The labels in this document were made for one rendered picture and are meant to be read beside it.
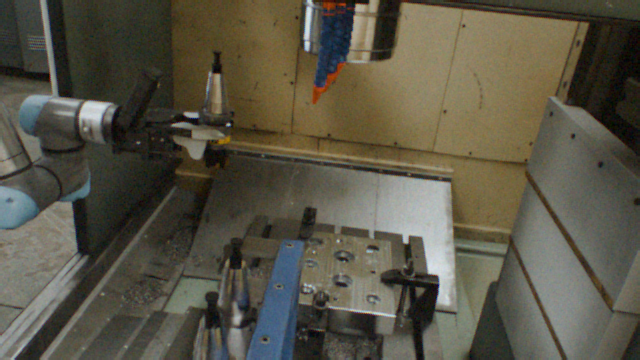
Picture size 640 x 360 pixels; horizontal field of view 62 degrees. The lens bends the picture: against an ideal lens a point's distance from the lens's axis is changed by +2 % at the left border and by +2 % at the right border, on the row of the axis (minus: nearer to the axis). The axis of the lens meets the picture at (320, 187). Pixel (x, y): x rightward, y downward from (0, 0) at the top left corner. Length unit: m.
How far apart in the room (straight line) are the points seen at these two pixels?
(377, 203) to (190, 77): 0.83
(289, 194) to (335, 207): 0.18
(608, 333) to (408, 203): 1.19
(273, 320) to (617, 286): 0.49
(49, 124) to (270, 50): 1.06
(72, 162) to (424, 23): 1.26
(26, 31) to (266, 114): 4.08
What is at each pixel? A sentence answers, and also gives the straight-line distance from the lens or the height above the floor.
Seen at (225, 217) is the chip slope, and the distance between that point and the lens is 1.91.
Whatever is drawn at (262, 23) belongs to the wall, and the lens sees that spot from 1.94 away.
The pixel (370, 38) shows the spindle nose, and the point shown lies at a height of 1.54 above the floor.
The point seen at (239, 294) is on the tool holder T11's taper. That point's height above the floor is 1.26.
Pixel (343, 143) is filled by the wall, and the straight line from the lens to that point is 2.03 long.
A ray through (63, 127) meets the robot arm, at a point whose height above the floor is 1.32.
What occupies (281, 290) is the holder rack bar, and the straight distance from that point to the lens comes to 0.76.
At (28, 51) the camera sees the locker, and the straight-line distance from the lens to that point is 5.89.
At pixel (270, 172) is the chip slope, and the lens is 2.03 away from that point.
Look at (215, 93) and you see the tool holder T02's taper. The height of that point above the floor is 1.41.
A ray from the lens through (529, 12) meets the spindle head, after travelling 0.58.
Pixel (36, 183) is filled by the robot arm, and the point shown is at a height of 1.26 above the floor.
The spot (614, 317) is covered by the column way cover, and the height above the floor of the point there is 1.22.
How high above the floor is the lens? 1.69
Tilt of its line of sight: 26 degrees down
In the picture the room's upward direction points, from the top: 6 degrees clockwise
